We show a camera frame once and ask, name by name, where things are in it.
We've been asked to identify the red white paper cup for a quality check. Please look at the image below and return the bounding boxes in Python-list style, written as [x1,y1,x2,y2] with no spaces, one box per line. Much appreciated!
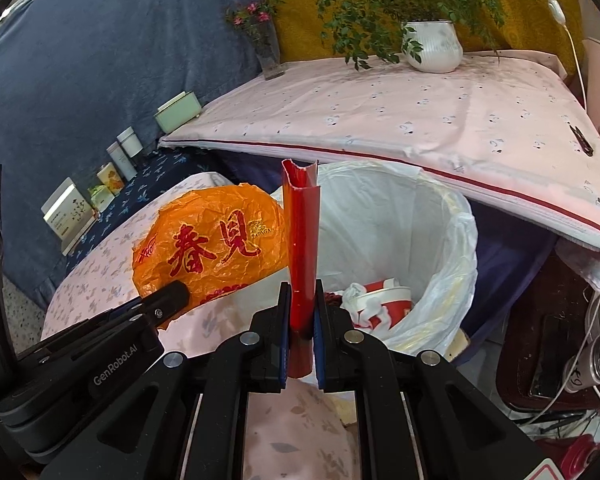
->
[341,278,413,337]

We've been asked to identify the orange plastic bag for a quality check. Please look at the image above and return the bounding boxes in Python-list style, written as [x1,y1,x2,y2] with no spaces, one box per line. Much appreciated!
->
[132,183,288,328]

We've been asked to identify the red envelope packet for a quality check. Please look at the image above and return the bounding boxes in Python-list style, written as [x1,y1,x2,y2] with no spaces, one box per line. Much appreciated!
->
[282,159,321,378]

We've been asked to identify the silver metal can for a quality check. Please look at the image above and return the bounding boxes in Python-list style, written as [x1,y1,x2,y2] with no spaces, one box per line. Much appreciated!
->
[562,335,600,393]

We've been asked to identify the white card box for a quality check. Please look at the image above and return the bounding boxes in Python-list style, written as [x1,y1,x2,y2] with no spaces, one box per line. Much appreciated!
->
[41,178,97,256]

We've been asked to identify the small green packet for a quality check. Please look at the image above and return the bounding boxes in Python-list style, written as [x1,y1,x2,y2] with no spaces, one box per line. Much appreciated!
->
[88,184,116,212]

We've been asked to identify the yellow orange can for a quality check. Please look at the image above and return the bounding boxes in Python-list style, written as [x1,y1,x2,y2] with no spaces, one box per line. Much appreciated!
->
[97,162,124,196]

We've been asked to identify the navy floral cloth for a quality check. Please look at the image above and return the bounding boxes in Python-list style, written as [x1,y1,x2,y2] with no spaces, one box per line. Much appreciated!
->
[66,148,228,273]

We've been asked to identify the tall white bottle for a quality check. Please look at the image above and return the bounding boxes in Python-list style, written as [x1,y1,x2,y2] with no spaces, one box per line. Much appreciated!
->
[107,141,137,181]

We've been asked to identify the white jar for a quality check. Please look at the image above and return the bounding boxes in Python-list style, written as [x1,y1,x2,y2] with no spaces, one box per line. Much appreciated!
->
[117,127,143,158]

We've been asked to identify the pink cloth red trim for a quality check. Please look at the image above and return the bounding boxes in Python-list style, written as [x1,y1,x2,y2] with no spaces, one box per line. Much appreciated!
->
[161,51,600,250]

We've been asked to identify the mint green tin box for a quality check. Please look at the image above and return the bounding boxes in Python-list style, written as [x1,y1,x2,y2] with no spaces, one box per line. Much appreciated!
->
[155,91,202,134]

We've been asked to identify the black clip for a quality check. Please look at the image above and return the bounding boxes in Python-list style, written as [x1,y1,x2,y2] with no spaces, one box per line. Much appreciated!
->
[569,124,594,157]

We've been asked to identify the blue fabric sofa cover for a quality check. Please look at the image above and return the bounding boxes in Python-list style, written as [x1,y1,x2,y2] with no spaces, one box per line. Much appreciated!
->
[0,0,260,308]

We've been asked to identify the glass vase pink flowers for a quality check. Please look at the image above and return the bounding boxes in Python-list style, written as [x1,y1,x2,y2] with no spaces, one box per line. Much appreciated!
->
[225,0,285,80]

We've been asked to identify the green plant white pot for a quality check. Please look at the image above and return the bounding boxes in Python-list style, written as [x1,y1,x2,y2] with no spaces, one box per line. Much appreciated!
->
[266,0,522,75]

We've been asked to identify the white cable with switch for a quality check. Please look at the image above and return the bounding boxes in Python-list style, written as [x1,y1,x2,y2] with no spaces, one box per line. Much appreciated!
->
[534,0,589,111]

